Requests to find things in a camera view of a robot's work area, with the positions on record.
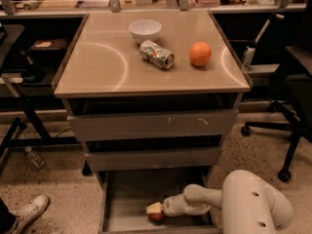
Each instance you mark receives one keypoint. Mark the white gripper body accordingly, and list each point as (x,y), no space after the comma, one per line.
(170,206)

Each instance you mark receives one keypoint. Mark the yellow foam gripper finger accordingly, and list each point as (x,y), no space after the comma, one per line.
(155,208)

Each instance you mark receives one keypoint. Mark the red apple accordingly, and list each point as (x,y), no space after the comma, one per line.
(155,215)

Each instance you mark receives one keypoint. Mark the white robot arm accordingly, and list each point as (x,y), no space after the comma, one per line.
(248,203)

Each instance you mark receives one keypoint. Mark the bottom open grey drawer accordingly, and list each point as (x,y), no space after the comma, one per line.
(126,194)

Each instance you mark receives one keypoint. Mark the middle grey drawer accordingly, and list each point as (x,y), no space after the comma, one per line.
(152,159)

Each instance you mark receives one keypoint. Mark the top grey drawer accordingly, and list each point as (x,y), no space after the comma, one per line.
(153,124)

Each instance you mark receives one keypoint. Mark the grey drawer cabinet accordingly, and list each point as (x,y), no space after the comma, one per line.
(105,74)

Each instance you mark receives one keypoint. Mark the plastic water bottle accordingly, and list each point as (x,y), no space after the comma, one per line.
(35,157)

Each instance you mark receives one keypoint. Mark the white sneaker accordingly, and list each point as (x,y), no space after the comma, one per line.
(28,213)

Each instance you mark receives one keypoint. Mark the orange fruit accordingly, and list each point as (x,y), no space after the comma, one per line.
(200,53)

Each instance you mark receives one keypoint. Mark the black office chair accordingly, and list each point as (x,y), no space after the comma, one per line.
(293,79)

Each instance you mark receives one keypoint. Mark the crushed soda can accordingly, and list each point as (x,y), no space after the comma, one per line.
(156,55)

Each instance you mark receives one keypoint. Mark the white handheld tool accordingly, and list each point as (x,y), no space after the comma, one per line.
(248,54)

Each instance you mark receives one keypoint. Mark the white bowl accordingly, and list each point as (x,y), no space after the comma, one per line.
(145,29)

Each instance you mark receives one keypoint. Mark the black joystick device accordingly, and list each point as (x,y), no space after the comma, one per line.
(33,73)

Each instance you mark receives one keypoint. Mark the black box with label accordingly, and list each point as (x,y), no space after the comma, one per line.
(49,48)

